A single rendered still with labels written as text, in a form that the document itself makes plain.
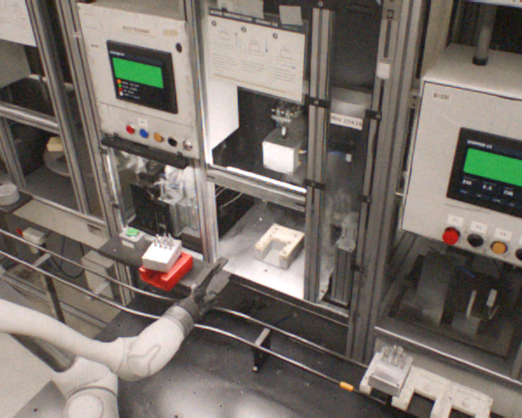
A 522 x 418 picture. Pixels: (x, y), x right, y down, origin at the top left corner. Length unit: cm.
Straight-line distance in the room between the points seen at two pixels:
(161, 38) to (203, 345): 111
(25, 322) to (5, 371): 175
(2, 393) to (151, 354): 169
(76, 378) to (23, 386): 131
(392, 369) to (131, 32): 129
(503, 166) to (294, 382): 107
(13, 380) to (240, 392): 147
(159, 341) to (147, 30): 90
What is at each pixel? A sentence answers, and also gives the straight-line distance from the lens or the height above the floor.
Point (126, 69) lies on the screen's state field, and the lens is 189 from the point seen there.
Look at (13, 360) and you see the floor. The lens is 331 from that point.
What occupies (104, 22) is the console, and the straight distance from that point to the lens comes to 192.
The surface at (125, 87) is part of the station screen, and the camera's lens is 192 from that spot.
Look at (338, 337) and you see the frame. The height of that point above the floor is 59.
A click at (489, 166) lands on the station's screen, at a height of 162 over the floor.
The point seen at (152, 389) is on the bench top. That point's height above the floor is 68.
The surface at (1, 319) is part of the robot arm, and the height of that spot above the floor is 135.
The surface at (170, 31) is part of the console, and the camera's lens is 175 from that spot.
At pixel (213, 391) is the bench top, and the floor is 68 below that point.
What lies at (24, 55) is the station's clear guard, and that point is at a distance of 233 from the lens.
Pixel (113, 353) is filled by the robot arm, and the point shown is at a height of 107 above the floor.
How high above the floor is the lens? 236
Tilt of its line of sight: 36 degrees down
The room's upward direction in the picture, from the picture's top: 1 degrees counter-clockwise
